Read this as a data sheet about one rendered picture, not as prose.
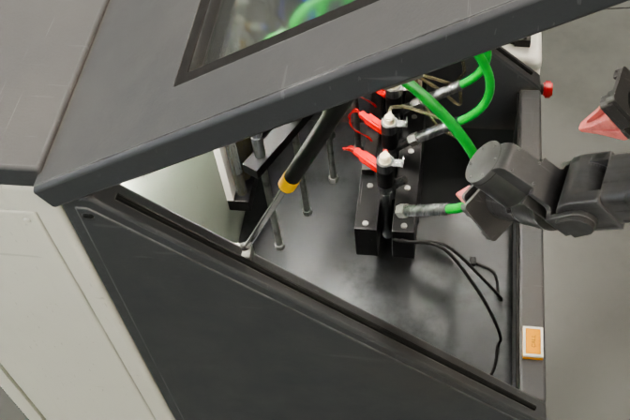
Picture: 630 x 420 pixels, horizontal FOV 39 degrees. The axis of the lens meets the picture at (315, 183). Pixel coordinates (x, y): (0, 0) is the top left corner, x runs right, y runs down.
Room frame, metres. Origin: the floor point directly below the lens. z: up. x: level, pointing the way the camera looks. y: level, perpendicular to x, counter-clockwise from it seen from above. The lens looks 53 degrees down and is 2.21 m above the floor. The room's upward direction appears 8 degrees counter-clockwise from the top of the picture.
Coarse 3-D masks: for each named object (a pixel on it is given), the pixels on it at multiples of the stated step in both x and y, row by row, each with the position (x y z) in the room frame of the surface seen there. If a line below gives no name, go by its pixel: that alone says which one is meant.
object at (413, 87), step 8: (408, 88) 0.76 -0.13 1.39; (416, 88) 0.75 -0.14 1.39; (416, 96) 0.75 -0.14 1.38; (424, 96) 0.75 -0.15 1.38; (432, 104) 0.74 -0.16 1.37; (440, 104) 0.74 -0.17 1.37; (440, 112) 0.73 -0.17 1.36; (448, 112) 0.73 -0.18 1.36; (448, 120) 0.73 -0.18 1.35; (456, 120) 0.73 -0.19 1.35; (448, 128) 0.72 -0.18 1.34; (456, 128) 0.72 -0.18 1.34; (256, 136) 0.91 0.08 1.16; (456, 136) 0.72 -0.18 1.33; (464, 136) 0.71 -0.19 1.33; (464, 144) 0.71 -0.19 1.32; (472, 144) 0.71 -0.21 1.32; (472, 152) 0.70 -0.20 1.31; (448, 208) 0.72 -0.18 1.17; (456, 208) 0.71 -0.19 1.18
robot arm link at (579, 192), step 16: (576, 160) 0.60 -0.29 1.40; (592, 160) 0.59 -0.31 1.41; (608, 160) 0.58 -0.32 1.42; (624, 160) 0.57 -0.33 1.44; (576, 176) 0.58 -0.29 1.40; (592, 176) 0.57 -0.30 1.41; (608, 176) 0.56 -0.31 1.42; (624, 176) 0.54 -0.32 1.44; (576, 192) 0.56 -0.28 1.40; (592, 192) 0.54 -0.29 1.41; (608, 192) 0.53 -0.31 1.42; (624, 192) 0.53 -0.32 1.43; (560, 208) 0.55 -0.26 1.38; (576, 208) 0.54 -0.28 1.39; (592, 208) 0.53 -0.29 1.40; (608, 208) 0.53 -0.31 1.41; (624, 208) 0.52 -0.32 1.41; (608, 224) 0.53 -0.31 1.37
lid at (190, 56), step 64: (128, 0) 0.84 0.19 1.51; (192, 0) 0.76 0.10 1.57; (256, 0) 0.71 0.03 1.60; (320, 0) 0.65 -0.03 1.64; (384, 0) 0.57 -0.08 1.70; (448, 0) 0.53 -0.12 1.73; (512, 0) 0.49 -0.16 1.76; (576, 0) 0.47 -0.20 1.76; (128, 64) 0.71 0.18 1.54; (192, 64) 0.65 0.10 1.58; (256, 64) 0.59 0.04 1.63; (320, 64) 0.54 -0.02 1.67; (384, 64) 0.51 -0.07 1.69; (448, 64) 0.49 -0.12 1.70; (64, 128) 0.67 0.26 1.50; (128, 128) 0.60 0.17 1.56; (192, 128) 0.55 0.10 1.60; (256, 128) 0.53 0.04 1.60; (64, 192) 0.59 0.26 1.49
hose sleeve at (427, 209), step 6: (408, 204) 0.77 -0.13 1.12; (414, 204) 0.76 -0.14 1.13; (420, 204) 0.76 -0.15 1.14; (426, 204) 0.75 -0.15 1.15; (432, 204) 0.74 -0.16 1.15; (438, 204) 0.74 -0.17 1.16; (444, 204) 0.73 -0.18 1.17; (408, 210) 0.76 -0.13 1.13; (414, 210) 0.75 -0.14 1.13; (420, 210) 0.75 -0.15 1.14; (426, 210) 0.74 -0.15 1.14; (432, 210) 0.73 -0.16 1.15; (438, 210) 0.73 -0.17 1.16; (444, 210) 0.72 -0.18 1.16; (408, 216) 0.76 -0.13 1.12; (414, 216) 0.75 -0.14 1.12; (420, 216) 0.74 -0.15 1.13; (426, 216) 0.74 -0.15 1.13
